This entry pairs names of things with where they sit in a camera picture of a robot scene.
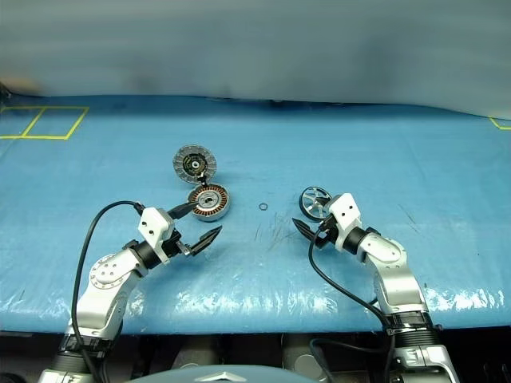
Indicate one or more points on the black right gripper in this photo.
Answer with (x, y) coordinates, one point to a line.
(328, 235)

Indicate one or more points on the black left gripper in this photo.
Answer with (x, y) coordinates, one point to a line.
(175, 247)

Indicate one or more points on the motor housing with copper windings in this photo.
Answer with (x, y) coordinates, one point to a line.
(209, 199)

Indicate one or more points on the silver spoked motor rotor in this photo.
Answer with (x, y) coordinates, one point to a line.
(315, 201)

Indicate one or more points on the round silver metal disc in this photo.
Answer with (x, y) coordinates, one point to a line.
(181, 159)

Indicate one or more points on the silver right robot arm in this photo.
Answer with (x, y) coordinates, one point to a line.
(393, 255)

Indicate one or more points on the blue plastic table cover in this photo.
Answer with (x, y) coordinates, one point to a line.
(359, 159)

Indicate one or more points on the grey rounded cylinder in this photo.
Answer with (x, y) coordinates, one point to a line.
(305, 365)
(199, 359)

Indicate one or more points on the grey robot torso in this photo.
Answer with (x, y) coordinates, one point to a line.
(187, 377)

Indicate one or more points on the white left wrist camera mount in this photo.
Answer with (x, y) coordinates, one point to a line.
(153, 223)

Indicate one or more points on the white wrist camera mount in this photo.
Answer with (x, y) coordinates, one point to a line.
(153, 223)
(345, 207)

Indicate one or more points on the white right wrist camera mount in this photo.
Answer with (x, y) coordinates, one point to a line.
(345, 207)

